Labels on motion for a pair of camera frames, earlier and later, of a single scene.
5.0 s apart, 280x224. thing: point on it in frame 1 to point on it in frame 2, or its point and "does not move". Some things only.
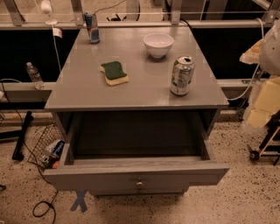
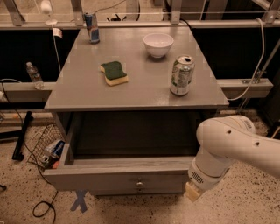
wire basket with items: [46, 147] does not move
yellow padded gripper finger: [267, 103] to [206, 171]
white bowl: [158, 45] does not move
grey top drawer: [136, 174] does not move
